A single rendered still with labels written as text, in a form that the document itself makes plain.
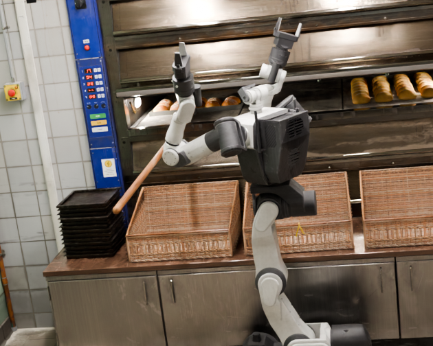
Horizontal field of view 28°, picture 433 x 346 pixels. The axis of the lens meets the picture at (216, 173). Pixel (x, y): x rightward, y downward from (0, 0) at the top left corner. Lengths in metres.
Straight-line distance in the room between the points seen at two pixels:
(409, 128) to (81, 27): 1.84
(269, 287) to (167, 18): 1.59
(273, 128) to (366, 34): 1.17
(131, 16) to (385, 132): 1.50
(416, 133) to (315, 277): 0.97
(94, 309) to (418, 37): 2.21
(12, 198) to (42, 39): 0.96
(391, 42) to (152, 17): 1.27
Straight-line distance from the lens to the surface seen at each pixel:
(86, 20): 4.76
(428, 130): 4.74
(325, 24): 4.61
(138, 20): 4.71
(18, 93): 4.90
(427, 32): 4.64
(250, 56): 4.64
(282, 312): 4.04
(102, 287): 4.57
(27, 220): 5.17
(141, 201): 4.83
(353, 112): 4.68
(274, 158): 3.67
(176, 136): 3.72
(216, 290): 4.45
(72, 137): 4.93
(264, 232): 3.86
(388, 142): 4.72
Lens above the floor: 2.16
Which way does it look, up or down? 15 degrees down
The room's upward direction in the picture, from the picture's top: 7 degrees counter-clockwise
